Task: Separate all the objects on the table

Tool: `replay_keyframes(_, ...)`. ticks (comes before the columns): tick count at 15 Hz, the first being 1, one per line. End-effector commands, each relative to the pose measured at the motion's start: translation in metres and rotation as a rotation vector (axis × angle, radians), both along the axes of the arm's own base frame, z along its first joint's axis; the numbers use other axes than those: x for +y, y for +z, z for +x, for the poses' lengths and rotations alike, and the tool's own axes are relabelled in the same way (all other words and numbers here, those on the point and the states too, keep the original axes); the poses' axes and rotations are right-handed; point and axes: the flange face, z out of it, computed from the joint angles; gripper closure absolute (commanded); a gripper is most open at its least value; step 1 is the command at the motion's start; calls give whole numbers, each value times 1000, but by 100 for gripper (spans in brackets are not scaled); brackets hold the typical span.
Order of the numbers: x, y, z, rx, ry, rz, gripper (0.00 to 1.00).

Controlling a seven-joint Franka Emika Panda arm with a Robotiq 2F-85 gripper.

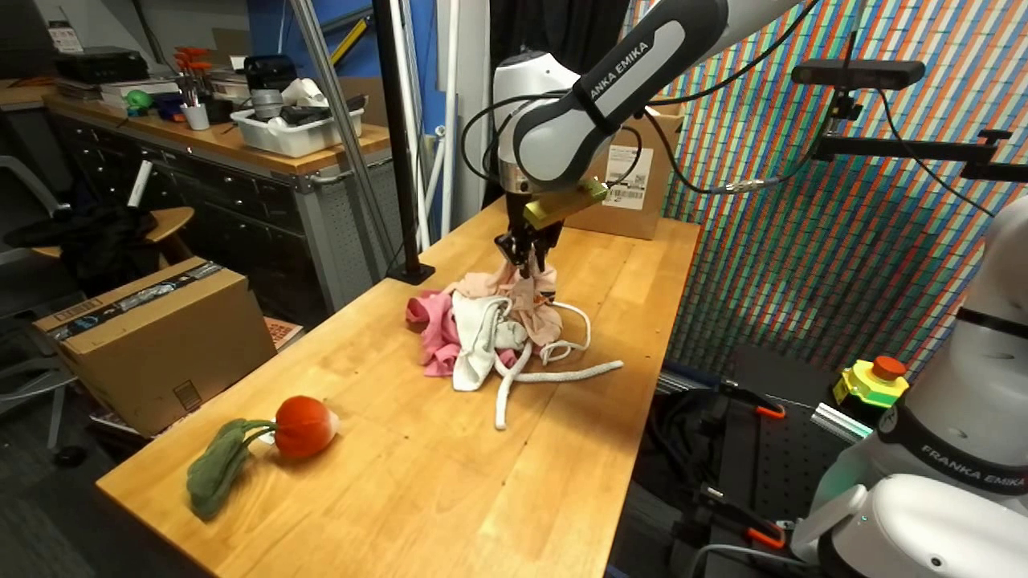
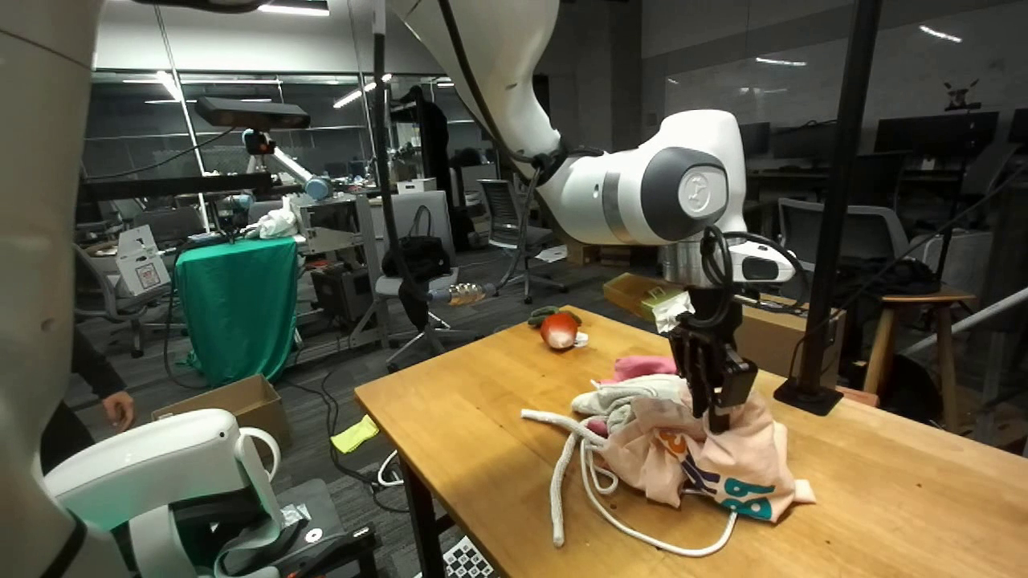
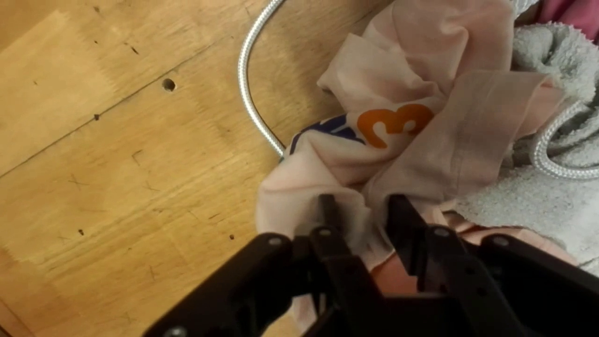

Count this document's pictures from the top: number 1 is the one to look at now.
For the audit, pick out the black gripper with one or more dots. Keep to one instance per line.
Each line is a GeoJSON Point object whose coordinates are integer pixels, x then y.
{"type": "Point", "coordinates": [531, 241]}

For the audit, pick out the white towel cloth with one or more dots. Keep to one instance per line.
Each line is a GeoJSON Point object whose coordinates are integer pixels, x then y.
{"type": "Point", "coordinates": [473, 349]}

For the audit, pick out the pink cloth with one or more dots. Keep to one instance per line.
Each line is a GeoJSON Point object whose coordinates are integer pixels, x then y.
{"type": "Point", "coordinates": [437, 340]}

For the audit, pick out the red radish plush toy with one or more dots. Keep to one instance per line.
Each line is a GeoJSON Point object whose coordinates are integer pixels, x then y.
{"type": "Point", "coordinates": [305, 427]}

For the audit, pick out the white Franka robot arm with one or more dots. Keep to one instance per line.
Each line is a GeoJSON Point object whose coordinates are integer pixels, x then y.
{"type": "Point", "coordinates": [598, 97]}

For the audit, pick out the labelled cardboard box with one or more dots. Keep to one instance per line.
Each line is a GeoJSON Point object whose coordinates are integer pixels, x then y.
{"type": "Point", "coordinates": [644, 180]}

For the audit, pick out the black vertical stand pole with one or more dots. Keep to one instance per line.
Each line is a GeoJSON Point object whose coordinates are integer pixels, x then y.
{"type": "Point", "coordinates": [393, 131]}

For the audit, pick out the silver slanted metal pole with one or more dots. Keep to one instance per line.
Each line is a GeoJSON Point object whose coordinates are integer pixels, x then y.
{"type": "Point", "coordinates": [333, 97]}

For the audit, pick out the white plastic bin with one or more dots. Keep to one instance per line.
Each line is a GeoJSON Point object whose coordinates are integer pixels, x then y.
{"type": "Point", "coordinates": [291, 132]}

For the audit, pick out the wooden top workbench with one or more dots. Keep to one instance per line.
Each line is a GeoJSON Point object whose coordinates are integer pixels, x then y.
{"type": "Point", "coordinates": [244, 205]}

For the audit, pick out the wooden stool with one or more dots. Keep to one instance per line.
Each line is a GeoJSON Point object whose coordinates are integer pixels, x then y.
{"type": "Point", "coordinates": [170, 224]}

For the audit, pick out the white cup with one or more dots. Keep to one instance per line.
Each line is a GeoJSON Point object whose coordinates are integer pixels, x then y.
{"type": "Point", "coordinates": [197, 117]}

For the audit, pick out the yellow red emergency stop button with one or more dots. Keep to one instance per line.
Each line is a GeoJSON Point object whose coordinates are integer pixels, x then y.
{"type": "Point", "coordinates": [872, 385]}

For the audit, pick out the large brown cardboard box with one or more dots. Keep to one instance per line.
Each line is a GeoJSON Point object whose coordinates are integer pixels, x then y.
{"type": "Point", "coordinates": [160, 341]}

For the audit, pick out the small green object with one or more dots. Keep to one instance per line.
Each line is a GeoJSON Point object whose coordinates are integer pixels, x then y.
{"type": "Point", "coordinates": [137, 105]}

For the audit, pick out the black bag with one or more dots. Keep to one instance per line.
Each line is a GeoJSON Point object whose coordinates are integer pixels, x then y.
{"type": "Point", "coordinates": [97, 252]}

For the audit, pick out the black flat case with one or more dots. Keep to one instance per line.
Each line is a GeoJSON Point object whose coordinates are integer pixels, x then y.
{"type": "Point", "coordinates": [101, 66]}

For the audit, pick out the black camera on mount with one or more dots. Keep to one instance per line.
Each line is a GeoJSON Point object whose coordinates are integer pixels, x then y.
{"type": "Point", "coordinates": [856, 71]}

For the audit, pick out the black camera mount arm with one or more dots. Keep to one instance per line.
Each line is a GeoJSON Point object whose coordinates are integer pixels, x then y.
{"type": "Point", "coordinates": [911, 149]}

